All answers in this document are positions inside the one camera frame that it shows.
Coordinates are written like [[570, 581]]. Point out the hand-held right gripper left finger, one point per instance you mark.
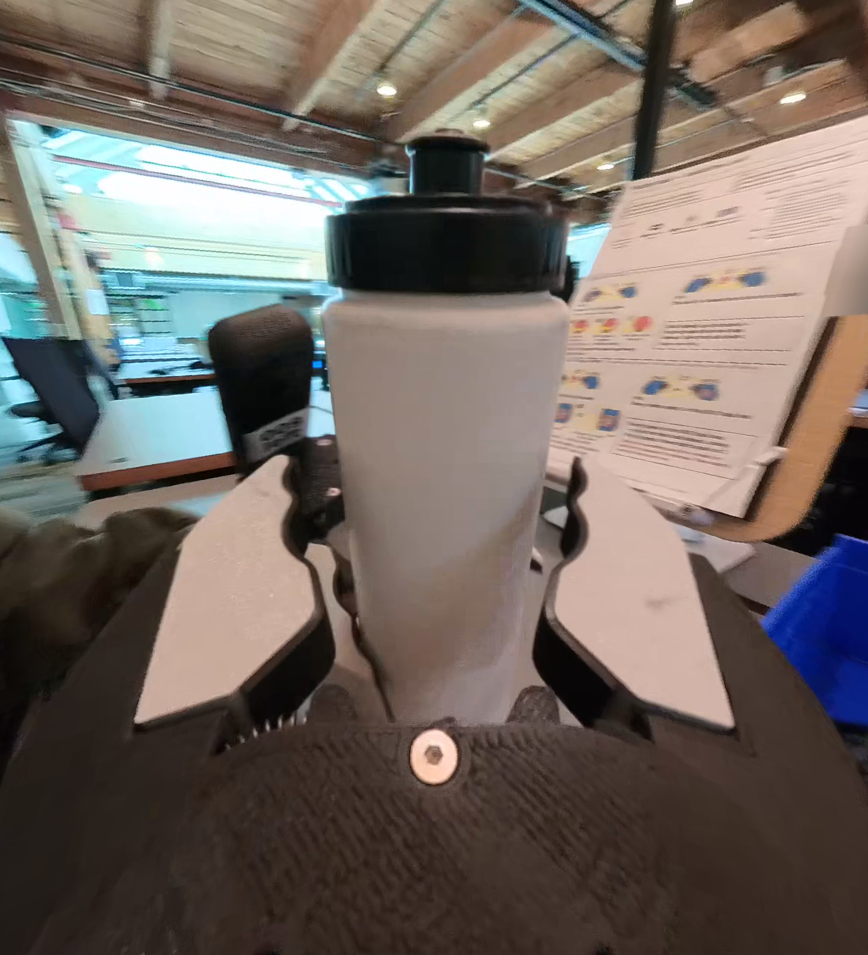
[[232, 604]]

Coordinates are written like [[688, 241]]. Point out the black ceiling track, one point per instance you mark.
[[590, 33]]

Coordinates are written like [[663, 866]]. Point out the black metal pole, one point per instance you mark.
[[654, 89]]

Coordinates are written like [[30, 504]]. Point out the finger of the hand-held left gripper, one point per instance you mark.
[[363, 641]]

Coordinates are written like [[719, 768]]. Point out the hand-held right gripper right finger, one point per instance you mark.
[[635, 604]]

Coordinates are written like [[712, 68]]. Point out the white cylinder with black cap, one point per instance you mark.
[[441, 448]]

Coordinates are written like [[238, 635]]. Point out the printed instruction sheet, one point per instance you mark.
[[702, 336]]

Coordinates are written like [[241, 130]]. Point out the person's left forearm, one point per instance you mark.
[[31, 582]]

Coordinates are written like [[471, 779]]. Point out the black divider panel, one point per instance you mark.
[[53, 388]]

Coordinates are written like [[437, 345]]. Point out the blue plastic bin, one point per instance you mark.
[[837, 634]]

